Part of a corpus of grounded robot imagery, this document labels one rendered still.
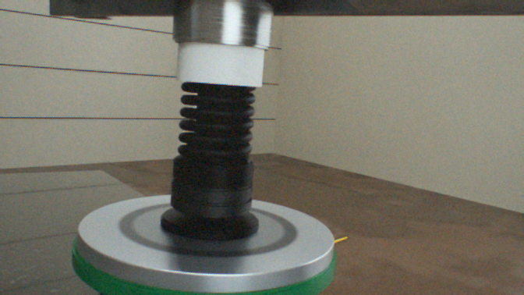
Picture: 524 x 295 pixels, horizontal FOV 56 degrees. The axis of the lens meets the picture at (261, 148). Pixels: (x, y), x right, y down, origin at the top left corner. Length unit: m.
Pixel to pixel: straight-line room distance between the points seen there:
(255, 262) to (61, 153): 5.18
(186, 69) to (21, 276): 0.23
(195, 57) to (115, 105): 5.28
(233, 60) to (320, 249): 0.16
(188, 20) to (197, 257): 0.17
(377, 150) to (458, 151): 0.98
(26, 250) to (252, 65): 0.30
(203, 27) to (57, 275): 0.25
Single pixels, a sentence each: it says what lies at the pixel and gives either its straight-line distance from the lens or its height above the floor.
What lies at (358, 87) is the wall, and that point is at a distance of 6.12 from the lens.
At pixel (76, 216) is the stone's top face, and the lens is 0.65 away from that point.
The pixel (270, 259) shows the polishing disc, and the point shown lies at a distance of 0.36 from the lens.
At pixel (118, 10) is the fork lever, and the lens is 0.53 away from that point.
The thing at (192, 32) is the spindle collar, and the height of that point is 1.08.
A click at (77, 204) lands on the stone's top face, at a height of 0.87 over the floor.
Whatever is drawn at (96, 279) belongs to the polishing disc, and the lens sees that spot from 0.37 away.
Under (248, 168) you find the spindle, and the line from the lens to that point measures 0.40.
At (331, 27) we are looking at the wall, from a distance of 6.49.
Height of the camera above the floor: 1.05
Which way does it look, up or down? 8 degrees down
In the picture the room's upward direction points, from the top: 5 degrees clockwise
